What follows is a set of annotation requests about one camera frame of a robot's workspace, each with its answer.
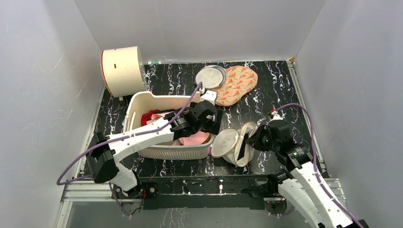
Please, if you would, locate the cream cylindrical drum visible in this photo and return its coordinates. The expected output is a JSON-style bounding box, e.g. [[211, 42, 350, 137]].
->
[[100, 46, 146, 97]]

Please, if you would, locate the white mesh laundry bag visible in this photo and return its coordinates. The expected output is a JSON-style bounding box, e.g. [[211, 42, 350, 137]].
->
[[211, 122, 258, 167]]

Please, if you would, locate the cream plastic laundry basket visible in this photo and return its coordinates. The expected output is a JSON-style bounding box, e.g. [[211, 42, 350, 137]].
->
[[123, 91, 213, 160]]

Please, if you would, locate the red garment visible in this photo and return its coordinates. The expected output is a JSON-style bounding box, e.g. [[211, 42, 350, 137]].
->
[[141, 109, 160, 126]]

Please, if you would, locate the pink bra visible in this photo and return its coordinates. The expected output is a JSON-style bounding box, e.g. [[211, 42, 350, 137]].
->
[[146, 112, 211, 146]]

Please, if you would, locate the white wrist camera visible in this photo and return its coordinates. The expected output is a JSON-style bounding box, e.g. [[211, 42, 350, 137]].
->
[[199, 87, 218, 105], [269, 110, 284, 122]]

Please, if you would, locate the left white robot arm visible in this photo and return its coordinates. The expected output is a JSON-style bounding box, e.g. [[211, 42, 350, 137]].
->
[[86, 101, 224, 198]]

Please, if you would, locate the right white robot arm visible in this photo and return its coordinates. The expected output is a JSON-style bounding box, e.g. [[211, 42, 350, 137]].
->
[[240, 120, 368, 228]]

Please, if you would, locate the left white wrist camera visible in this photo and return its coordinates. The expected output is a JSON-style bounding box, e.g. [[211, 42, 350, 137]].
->
[[199, 87, 218, 105]]

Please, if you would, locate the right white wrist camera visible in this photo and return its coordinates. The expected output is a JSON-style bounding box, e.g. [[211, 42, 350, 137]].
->
[[269, 110, 284, 122]]

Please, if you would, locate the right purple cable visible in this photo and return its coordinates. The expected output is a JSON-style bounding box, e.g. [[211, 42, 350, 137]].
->
[[274, 103, 366, 228]]

